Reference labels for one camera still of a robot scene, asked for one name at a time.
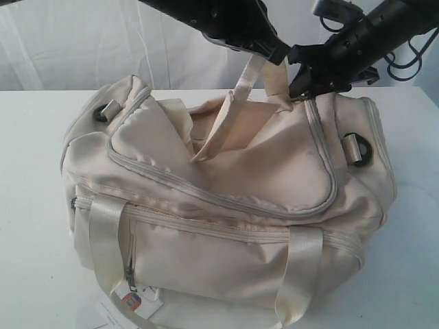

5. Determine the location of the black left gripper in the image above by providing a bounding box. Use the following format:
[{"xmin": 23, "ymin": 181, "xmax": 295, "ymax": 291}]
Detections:
[{"xmin": 144, "ymin": 0, "xmax": 288, "ymax": 64}]

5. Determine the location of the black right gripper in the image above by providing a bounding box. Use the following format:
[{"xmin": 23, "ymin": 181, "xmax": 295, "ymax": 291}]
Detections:
[{"xmin": 287, "ymin": 34, "xmax": 353, "ymax": 98}]

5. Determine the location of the beige fabric duffel bag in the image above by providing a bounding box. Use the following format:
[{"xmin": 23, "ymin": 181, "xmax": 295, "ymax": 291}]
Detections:
[{"xmin": 60, "ymin": 56, "xmax": 396, "ymax": 328}]

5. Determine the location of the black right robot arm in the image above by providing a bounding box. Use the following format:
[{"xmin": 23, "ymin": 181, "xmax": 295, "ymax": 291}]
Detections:
[{"xmin": 288, "ymin": 1, "xmax": 438, "ymax": 98}]

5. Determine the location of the white backdrop curtain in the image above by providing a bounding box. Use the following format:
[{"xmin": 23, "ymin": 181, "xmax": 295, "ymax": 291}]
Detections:
[{"xmin": 0, "ymin": 0, "xmax": 439, "ymax": 93}]

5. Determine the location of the white paper hang tag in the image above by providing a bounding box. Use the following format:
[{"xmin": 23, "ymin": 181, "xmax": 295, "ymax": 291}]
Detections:
[{"xmin": 95, "ymin": 283, "xmax": 164, "ymax": 329}]

